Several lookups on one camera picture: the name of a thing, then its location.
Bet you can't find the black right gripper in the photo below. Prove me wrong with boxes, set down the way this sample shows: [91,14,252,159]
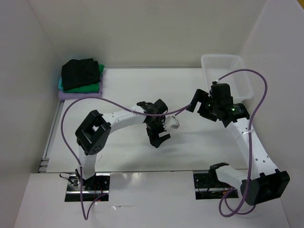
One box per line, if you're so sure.
[186,88,219,122]

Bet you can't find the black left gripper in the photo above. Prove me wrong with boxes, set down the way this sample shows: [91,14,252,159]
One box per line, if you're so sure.
[146,116,170,148]

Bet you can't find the green t shirt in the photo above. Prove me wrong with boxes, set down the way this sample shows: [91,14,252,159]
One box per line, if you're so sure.
[64,64,105,93]

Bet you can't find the black t shirt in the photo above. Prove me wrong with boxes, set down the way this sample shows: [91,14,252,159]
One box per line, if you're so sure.
[61,58,100,90]

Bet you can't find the purple t shirt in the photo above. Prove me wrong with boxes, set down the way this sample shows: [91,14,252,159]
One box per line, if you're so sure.
[58,74,103,101]

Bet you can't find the cyan t shirt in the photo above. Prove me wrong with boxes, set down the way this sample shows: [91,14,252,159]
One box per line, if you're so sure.
[58,77,64,91]

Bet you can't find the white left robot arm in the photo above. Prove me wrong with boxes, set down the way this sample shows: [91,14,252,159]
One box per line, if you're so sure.
[75,99,171,190]

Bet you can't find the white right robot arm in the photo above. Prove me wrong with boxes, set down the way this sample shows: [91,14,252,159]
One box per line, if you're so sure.
[187,83,290,206]

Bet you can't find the white plastic laundry basket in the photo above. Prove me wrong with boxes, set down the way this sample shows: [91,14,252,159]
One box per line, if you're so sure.
[201,54,254,103]

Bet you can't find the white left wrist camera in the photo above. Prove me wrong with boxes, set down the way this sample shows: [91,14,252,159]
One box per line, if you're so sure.
[164,116,180,130]

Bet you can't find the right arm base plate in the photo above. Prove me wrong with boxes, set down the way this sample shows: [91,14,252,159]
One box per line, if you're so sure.
[193,172,231,200]

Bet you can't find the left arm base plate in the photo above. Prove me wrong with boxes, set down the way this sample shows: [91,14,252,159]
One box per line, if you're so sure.
[64,173,110,202]

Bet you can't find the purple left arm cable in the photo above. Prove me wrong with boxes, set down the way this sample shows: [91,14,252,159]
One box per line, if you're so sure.
[60,97,196,221]

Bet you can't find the aluminium table edge rail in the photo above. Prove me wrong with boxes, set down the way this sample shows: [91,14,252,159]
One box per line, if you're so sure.
[39,68,207,173]

